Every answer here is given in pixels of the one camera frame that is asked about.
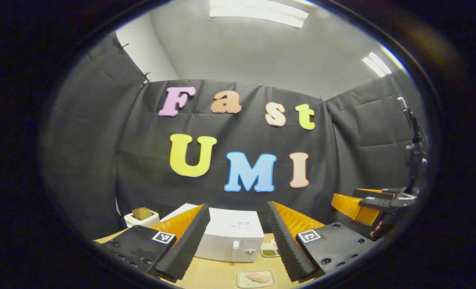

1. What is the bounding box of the white toaster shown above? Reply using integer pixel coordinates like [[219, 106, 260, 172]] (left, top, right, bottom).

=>
[[124, 209, 160, 228]]

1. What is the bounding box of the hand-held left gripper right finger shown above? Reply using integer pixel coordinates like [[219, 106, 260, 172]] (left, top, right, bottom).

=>
[[267, 201, 377, 283]]

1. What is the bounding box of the divided dish of beans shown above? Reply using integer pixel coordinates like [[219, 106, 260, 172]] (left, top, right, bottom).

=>
[[261, 240, 280, 258]]

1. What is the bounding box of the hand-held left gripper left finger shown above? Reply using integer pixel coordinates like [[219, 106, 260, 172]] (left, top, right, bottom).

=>
[[93, 204, 211, 283]]

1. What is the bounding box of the white microwave oven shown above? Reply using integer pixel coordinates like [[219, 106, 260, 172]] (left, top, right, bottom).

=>
[[160, 203, 265, 263]]

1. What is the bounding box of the sesame bread bun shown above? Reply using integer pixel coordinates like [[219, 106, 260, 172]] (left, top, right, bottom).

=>
[[245, 272, 271, 283]]

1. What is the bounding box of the pale green square plate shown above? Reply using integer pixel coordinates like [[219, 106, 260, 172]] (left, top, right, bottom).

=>
[[237, 269, 276, 289]]

